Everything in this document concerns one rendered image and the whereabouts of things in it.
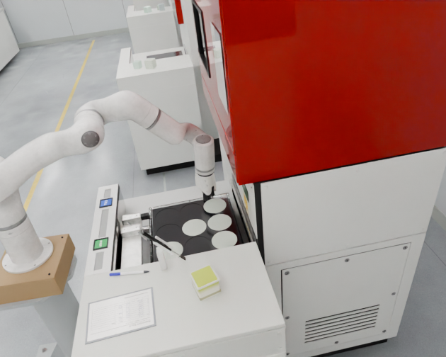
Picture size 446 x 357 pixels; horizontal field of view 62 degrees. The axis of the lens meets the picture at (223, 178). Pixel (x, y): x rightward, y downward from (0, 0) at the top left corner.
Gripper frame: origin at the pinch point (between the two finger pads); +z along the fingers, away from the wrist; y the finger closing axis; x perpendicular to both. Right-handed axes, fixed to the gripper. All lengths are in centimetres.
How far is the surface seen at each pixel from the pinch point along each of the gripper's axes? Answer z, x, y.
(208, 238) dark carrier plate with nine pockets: -0.8, -14.2, 20.3
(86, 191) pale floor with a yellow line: 118, -15, -175
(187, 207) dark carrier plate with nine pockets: 2.4, -9.5, -1.5
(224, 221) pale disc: -0.2, -3.4, 16.8
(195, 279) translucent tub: -17, -34, 42
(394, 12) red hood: -84, 31, 47
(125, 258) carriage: 3.4, -43.8, 5.2
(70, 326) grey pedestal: 42, -73, -8
